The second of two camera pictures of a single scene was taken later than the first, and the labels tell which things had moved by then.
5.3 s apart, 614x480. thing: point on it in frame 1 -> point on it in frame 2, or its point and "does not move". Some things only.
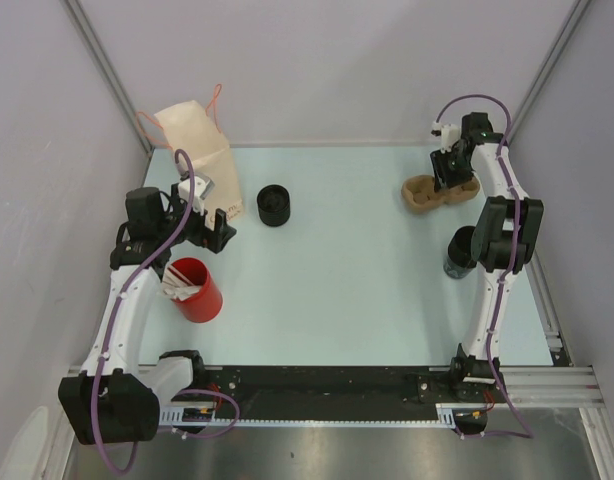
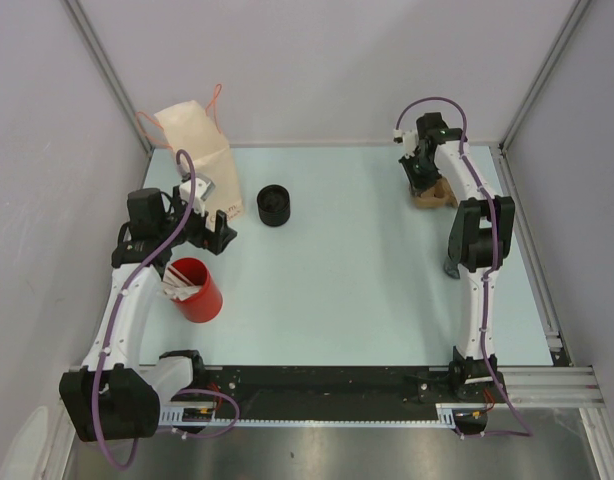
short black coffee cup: [274, 205] does not move
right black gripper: [444, 178] -> [419, 184]
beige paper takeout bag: [191, 135] does not move
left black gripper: [212, 239] does not move
